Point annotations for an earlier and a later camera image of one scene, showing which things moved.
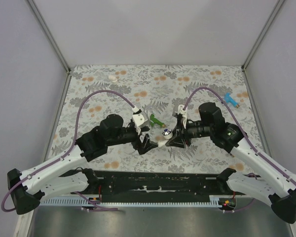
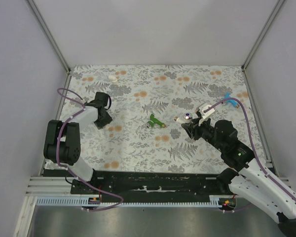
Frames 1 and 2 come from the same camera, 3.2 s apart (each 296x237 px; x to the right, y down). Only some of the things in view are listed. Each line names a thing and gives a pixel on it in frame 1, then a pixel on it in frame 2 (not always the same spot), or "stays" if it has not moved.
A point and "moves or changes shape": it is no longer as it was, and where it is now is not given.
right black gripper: x=182 y=134 -> x=194 y=125
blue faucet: x=228 y=98 stays
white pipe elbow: x=112 y=78 stays
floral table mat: x=154 y=93 stays
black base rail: x=163 y=184 stays
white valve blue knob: x=167 y=134 moves or changes shape
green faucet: x=154 y=120 stays
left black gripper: x=147 y=145 -> x=107 y=120
